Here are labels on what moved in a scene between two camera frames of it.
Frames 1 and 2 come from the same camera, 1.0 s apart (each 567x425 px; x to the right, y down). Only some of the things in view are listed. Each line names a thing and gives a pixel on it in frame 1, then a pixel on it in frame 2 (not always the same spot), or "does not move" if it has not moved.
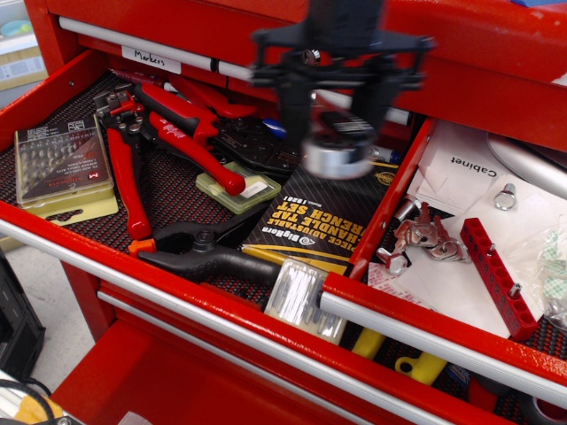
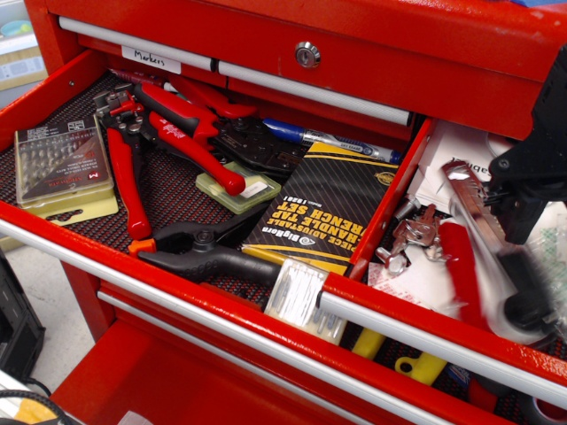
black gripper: (337, 45) → (534, 173)
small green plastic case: (259, 187) does not move
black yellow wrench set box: (318, 220) does not move
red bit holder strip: (512, 306) → (461, 270)
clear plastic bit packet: (294, 298) does not move
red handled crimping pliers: (225, 139) does not move
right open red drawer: (464, 259) does not move
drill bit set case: (63, 173) does not move
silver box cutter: (345, 150) → (513, 288)
